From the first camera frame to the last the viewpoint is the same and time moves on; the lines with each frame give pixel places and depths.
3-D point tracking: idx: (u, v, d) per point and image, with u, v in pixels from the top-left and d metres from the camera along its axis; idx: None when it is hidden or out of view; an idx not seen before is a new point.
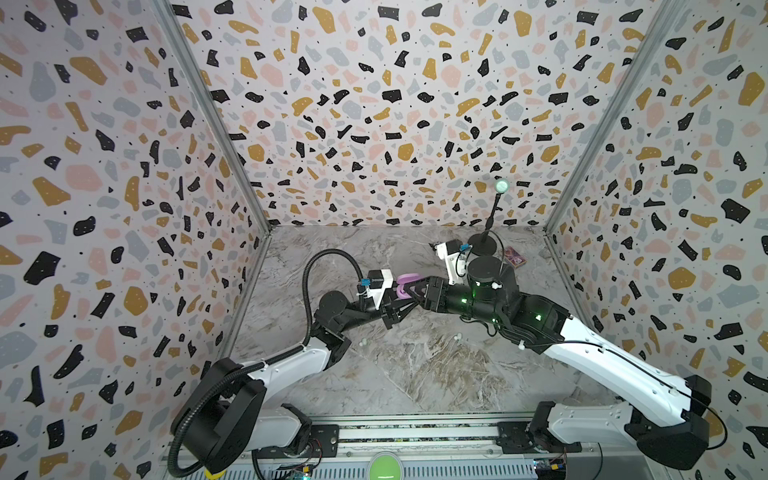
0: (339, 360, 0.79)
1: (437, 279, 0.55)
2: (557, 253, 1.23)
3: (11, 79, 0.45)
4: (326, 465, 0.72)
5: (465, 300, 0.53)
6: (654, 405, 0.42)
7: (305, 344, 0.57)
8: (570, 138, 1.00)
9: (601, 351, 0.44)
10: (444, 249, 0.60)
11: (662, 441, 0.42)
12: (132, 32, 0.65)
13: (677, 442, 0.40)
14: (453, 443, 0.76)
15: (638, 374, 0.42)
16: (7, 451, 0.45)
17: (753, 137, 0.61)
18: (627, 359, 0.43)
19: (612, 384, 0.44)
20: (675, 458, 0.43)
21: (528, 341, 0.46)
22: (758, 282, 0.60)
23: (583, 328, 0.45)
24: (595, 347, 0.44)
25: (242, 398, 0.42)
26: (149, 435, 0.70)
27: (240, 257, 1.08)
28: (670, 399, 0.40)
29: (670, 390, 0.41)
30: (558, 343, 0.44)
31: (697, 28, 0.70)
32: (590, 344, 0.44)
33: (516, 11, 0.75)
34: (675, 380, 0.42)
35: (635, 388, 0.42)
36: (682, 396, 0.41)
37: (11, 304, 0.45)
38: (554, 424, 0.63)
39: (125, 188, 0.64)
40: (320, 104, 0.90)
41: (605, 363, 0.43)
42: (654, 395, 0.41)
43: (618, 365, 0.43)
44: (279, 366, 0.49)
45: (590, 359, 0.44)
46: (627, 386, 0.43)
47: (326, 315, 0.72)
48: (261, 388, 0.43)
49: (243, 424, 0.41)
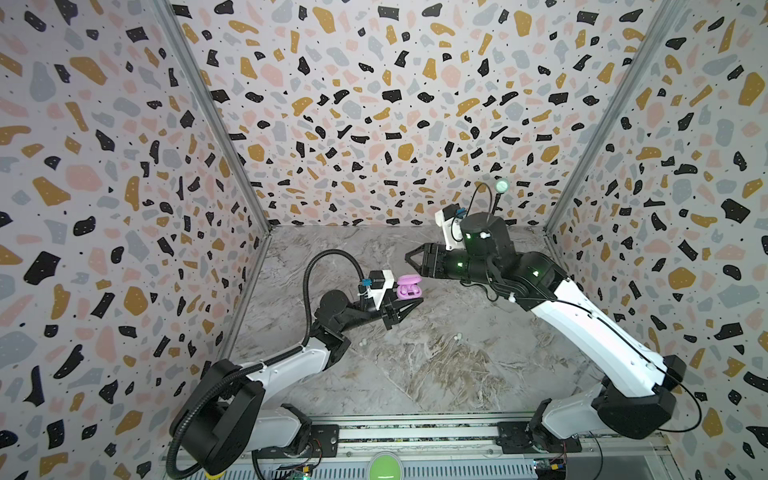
0: (338, 360, 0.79)
1: (434, 246, 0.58)
2: (557, 253, 1.23)
3: (11, 79, 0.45)
4: (326, 466, 0.72)
5: (461, 264, 0.52)
6: (629, 376, 0.41)
7: (305, 345, 0.57)
8: (570, 138, 1.00)
9: (591, 316, 0.42)
10: (441, 215, 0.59)
11: (623, 409, 0.44)
12: (132, 32, 0.65)
13: (635, 410, 0.42)
14: (453, 443, 0.76)
15: (623, 345, 0.41)
16: (7, 451, 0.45)
17: (753, 136, 0.61)
18: (613, 327, 0.42)
19: (591, 350, 0.44)
20: (631, 427, 0.44)
21: (518, 294, 0.44)
22: (758, 282, 0.60)
23: (577, 290, 0.44)
24: (587, 311, 0.42)
25: (241, 400, 0.42)
26: (150, 435, 0.70)
27: (240, 257, 1.08)
28: (647, 374, 0.40)
29: (648, 364, 0.41)
30: (550, 300, 0.42)
31: (697, 28, 0.70)
32: (582, 308, 0.42)
33: (516, 11, 0.75)
34: (653, 356, 0.41)
35: (615, 358, 0.42)
36: (657, 371, 0.40)
37: (12, 304, 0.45)
38: (546, 418, 0.65)
39: (125, 188, 0.64)
40: (320, 104, 0.90)
41: (592, 329, 0.42)
42: (633, 367, 0.40)
43: (606, 333, 0.42)
44: (278, 367, 0.49)
45: (578, 323, 0.42)
46: (607, 354, 0.42)
47: (326, 314, 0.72)
48: (260, 389, 0.43)
49: (241, 426, 0.41)
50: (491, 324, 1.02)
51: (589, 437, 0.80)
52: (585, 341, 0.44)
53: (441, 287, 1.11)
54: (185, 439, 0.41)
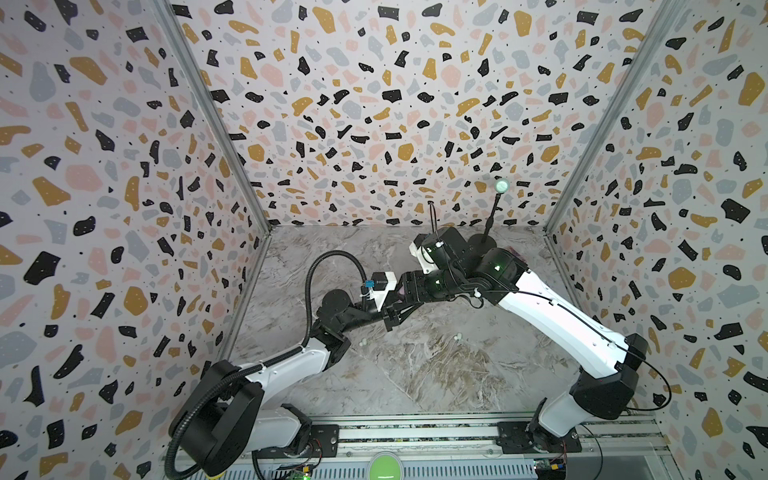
0: (338, 360, 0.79)
1: (411, 273, 0.58)
2: (557, 253, 1.23)
3: (11, 79, 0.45)
4: (326, 466, 0.72)
5: (439, 281, 0.56)
6: (591, 356, 0.43)
7: (304, 345, 0.57)
8: (570, 138, 1.00)
9: (551, 303, 0.45)
10: (414, 245, 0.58)
11: (595, 391, 0.45)
12: (132, 32, 0.65)
13: (603, 389, 0.43)
14: (453, 443, 0.76)
15: (584, 329, 0.43)
16: (7, 451, 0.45)
17: (753, 136, 0.61)
18: (575, 312, 0.44)
19: (556, 336, 0.46)
20: (604, 408, 0.46)
21: (482, 289, 0.46)
22: (758, 282, 0.60)
23: (538, 280, 0.46)
24: (547, 299, 0.45)
25: (240, 401, 0.41)
26: (149, 435, 0.70)
27: (240, 257, 1.08)
28: (608, 353, 0.42)
29: (610, 343, 0.43)
30: (512, 293, 0.45)
31: (697, 28, 0.70)
32: (542, 297, 0.45)
33: (516, 11, 0.75)
34: (615, 336, 0.43)
35: (576, 341, 0.44)
36: (619, 350, 0.42)
37: (12, 304, 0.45)
38: (544, 419, 0.64)
39: (125, 188, 0.64)
40: (320, 104, 0.90)
41: (553, 315, 0.44)
42: (593, 348, 0.43)
43: (567, 319, 0.44)
44: (277, 368, 0.49)
45: (540, 311, 0.45)
46: (569, 338, 0.44)
47: (327, 314, 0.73)
48: (259, 391, 0.43)
49: (240, 427, 0.41)
50: (491, 324, 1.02)
51: (589, 437, 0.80)
52: (549, 328, 0.46)
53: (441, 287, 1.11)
54: (184, 440, 0.41)
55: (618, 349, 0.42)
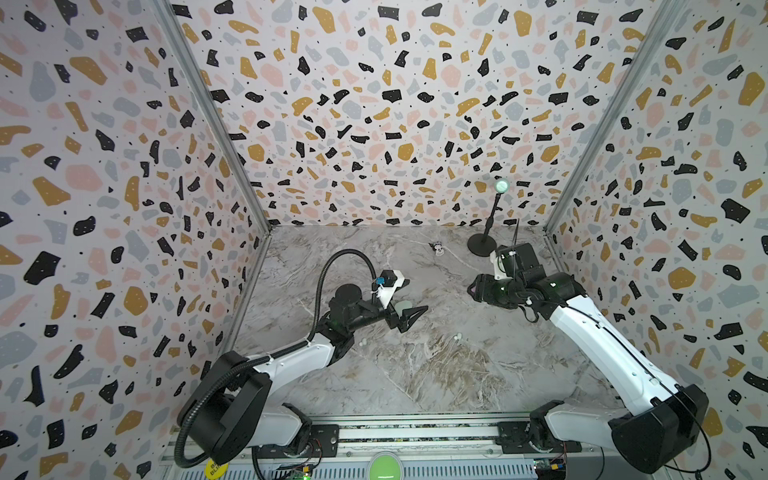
0: (341, 357, 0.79)
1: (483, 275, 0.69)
2: (557, 253, 1.23)
3: (11, 79, 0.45)
4: (326, 466, 0.72)
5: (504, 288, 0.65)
6: (627, 384, 0.44)
7: (310, 339, 0.58)
8: (570, 138, 1.00)
9: (598, 326, 0.48)
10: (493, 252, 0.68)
11: (630, 429, 0.43)
12: (132, 32, 0.65)
13: (635, 428, 0.42)
14: (453, 443, 0.76)
15: (627, 357, 0.44)
16: (7, 451, 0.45)
17: (753, 136, 0.61)
18: (621, 341, 0.46)
19: (597, 360, 0.48)
20: (640, 455, 0.43)
21: (534, 300, 0.54)
22: (758, 282, 0.60)
23: (591, 305, 0.50)
24: (594, 321, 0.48)
25: (248, 391, 0.42)
26: (149, 435, 0.70)
27: (240, 258, 1.08)
28: (648, 387, 0.42)
29: (655, 381, 0.42)
30: (562, 308, 0.51)
31: (697, 27, 0.70)
32: (590, 318, 0.49)
33: (516, 11, 0.75)
34: (664, 376, 0.43)
35: (615, 366, 0.45)
36: (662, 388, 0.41)
37: (12, 304, 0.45)
38: (551, 417, 0.64)
39: (125, 188, 0.64)
40: (320, 104, 0.90)
41: (597, 336, 0.47)
42: (631, 376, 0.43)
43: (611, 343, 0.46)
44: (284, 360, 0.50)
45: (585, 330, 0.48)
46: (610, 363, 0.46)
47: (338, 305, 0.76)
48: (267, 381, 0.43)
49: (248, 417, 0.41)
50: (491, 324, 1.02)
51: None
52: (592, 350, 0.48)
53: (442, 286, 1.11)
54: (192, 429, 0.42)
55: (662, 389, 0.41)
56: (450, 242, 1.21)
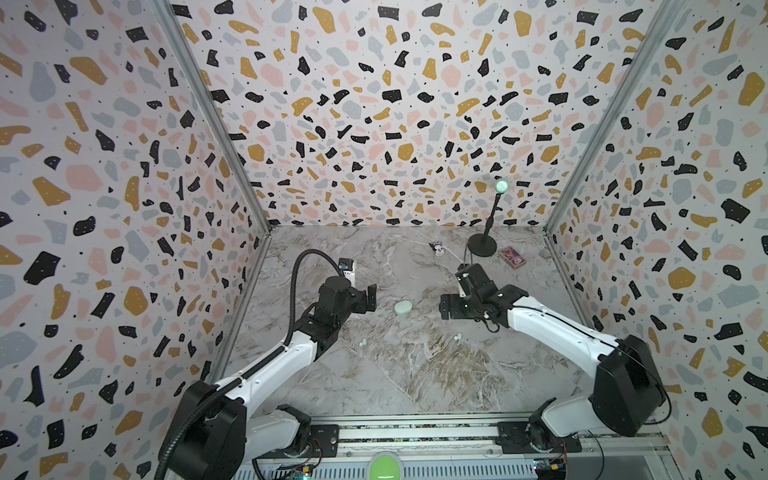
0: (327, 349, 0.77)
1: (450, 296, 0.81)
2: (557, 253, 1.23)
3: (11, 79, 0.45)
4: (326, 466, 0.72)
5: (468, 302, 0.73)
6: (579, 353, 0.49)
7: (286, 343, 0.54)
8: (570, 138, 1.00)
9: (541, 314, 0.55)
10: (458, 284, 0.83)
11: (605, 398, 0.45)
12: (132, 32, 0.65)
13: (600, 392, 0.46)
14: (453, 443, 0.76)
15: (572, 331, 0.50)
16: (7, 451, 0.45)
17: (753, 136, 0.61)
18: (565, 321, 0.52)
19: (558, 347, 0.53)
20: (619, 417, 0.45)
21: (491, 313, 0.62)
22: (758, 282, 0.60)
23: (535, 300, 0.58)
24: (537, 310, 0.56)
25: (222, 423, 0.39)
26: (150, 435, 0.70)
27: (240, 257, 1.08)
28: (589, 346, 0.48)
29: (587, 333, 0.49)
30: (511, 308, 0.59)
31: (697, 28, 0.70)
32: (535, 310, 0.56)
33: (516, 11, 0.75)
34: (604, 335, 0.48)
35: (566, 342, 0.51)
36: (604, 344, 0.47)
37: (12, 304, 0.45)
38: (545, 412, 0.66)
39: (125, 188, 0.64)
40: (320, 104, 0.90)
41: (543, 323, 0.54)
42: (579, 345, 0.48)
43: (555, 324, 0.53)
44: (258, 377, 0.46)
45: (533, 322, 0.56)
46: (564, 342, 0.51)
47: (327, 295, 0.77)
48: (241, 408, 0.41)
49: (230, 447, 0.40)
50: (491, 324, 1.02)
51: (589, 437, 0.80)
52: (548, 337, 0.54)
53: (442, 286, 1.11)
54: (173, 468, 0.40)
55: (606, 346, 0.47)
56: (450, 242, 1.21)
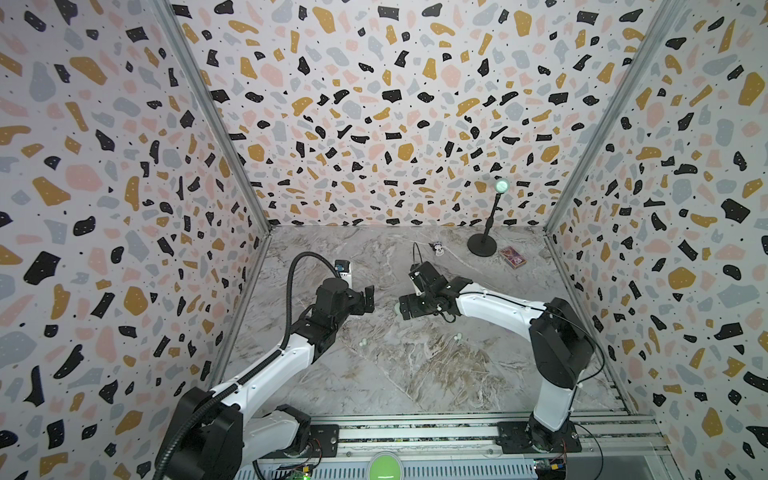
0: (325, 350, 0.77)
1: (407, 297, 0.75)
2: (557, 253, 1.23)
3: (11, 79, 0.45)
4: (326, 466, 0.72)
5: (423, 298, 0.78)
6: (517, 323, 0.54)
7: (283, 347, 0.54)
8: (570, 138, 1.00)
9: (483, 295, 0.61)
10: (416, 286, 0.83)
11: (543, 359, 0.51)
12: (132, 32, 0.65)
13: (539, 355, 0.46)
14: (453, 443, 0.76)
15: (508, 304, 0.56)
16: (7, 451, 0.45)
17: (753, 136, 0.61)
18: (503, 297, 0.58)
19: (502, 324, 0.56)
20: (558, 374, 0.50)
21: (443, 306, 0.67)
22: (758, 282, 0.60)
23: (477, 285, 0.64)
24: (479, 293, 0.62)
25: (218, 430, 0.39)
26: (149, 435, 0.70)
27: (240, 258, 1.08)
28: (522, 314, 0.53)
29: (519, 304, 0.55)
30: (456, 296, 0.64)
31: (697, 28, 0.70)
32: (476, 293, 0.62)
33: (515, 11, 0.76)
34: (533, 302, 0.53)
35: (504, 315, 0.56)
36: (535, 310, 0.53)
37: (12, 304, 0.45)
38: (538, 414, 0.66)
39: (125, 188, 0.64)
40: (320, 104, 0.90)
41: (484, 303, 0.59)
42: (514, 315, 0.54)
43: (494, 301, 0.58)
44: (255, 382, 0.46)
45: (476, 304, 0.61)
46: (503, 316, 0.57)
47: (324, 297, 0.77)
48: (238, 414, 0.41)
49: (225, 454, 0.39)
50: (491, 324, 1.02)
51: (589, 437, 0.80)
52: (492, 317, 0.60)
53: None
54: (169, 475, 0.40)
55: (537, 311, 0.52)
56: (450, 242, 1.21)
